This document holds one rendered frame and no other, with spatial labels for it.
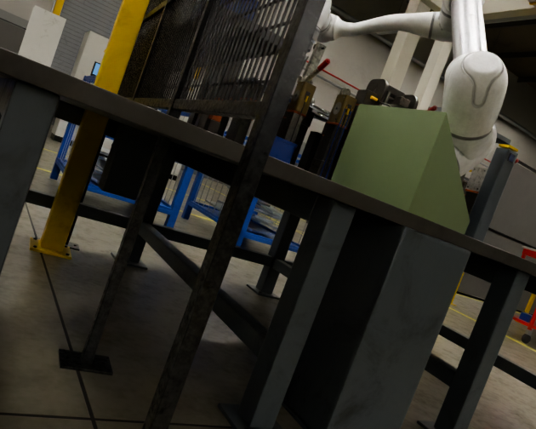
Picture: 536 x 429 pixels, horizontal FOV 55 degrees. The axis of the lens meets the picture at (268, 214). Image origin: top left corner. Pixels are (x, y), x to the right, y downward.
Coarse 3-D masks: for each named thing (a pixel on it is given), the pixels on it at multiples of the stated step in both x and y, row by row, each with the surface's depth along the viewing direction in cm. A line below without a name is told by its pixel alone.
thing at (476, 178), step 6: (474, 168) 249; (480, 168) 246; (474, 174) 248; (480, 174) 244; (474, 180) 246; (480, 180) 243; (468, 186) 248; (474, 186) 245; (480, 186) 242; (468, 192) 248; (474, 192) 245; (468, 198) 247; (474, 198) 244; (468, 204) 246; (468, 210) 245
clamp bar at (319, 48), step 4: (316, 44) 198; (320, 44) 197; (316, 48) 198; (320, 48) 197; (324, 48) 198; (316, 52) 198; (320, 52) 199; (312, 56) 198; (316, 56) 199; (320, 56) 199; (312, 60) 199; (316, 60) 199; (308, 64) 200; (312, 64) 199; (316, 64) 200; (308, 68) 199; (312, 68) 200; (304, 72) 201; (308, 72) 200; (304, 76) 200; (304, 80) 200
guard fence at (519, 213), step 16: (512, 176) 644; (528, 176) 660; (512, 192) 652; (528, 192) 667; (512, 208) 659; (528, 208) 675; (496, 224) 651; (512, 224) 667; (528, 224) 683; (496, 240) 659; (512, 240) 675; (528, 240) 691; (528, 256) 700; (464, 272) 639; (464, 288) 650; (480, 288) 666; (528, 304) 724
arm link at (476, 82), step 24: (456, 0) 174; (480, 0) 173; (456, 24) 166; (480, 24) 163; (456, 48) 160; (480, 48) 154; (456, 72) 141; (480, 72) 137; (504, 72) 138; (456, 96) 143; (480, 96) 139; (504, 96) 142; (456, 120) 147; (480, 120) 144
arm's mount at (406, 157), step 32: (352, 128) 168; (384, 128) 156; (416, 128) 145; (448, 128) 140; (352, 160) 163; (384, 160) 152; (416, 160) 142; (448, 160) 143; (384, 192) 149; (416, 192) 140; (448, 192) 146; (448, 224) 150
